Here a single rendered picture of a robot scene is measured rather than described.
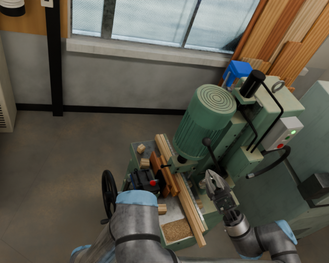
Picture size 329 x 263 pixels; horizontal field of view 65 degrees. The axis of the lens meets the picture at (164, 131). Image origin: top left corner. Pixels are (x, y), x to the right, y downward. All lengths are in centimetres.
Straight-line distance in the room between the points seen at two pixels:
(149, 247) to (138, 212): 9
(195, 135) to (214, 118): 13
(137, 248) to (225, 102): 63
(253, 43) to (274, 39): 24
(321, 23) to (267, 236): 221
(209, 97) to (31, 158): 187
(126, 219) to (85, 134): 205
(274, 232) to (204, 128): 45
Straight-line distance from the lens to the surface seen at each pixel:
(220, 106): 99
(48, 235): 222
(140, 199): 70
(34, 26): 231
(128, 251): 66
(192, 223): 133
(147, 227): 67
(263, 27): 253
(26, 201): 234
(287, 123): 117
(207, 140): 93
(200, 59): 257
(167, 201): 138
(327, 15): 288
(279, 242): 105
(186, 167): 134
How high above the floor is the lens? 209
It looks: 47 degrees down
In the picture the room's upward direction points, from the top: 23 degrees clockwise
